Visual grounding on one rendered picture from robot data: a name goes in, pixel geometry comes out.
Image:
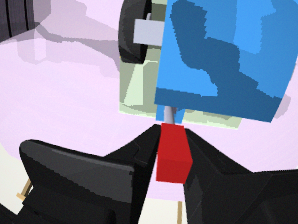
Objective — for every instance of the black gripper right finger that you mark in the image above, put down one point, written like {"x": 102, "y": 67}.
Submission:
{"x": 220, "y": 191}

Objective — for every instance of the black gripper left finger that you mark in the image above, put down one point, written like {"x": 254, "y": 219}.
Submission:
{"x": 118, "y": 181}

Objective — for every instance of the red-headed pin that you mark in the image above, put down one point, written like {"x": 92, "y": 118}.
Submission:
{"x": 173, "y": 156}

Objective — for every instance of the small blue trolley with black wheels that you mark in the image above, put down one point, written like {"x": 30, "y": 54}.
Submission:
{"x": 229, "y": 57}

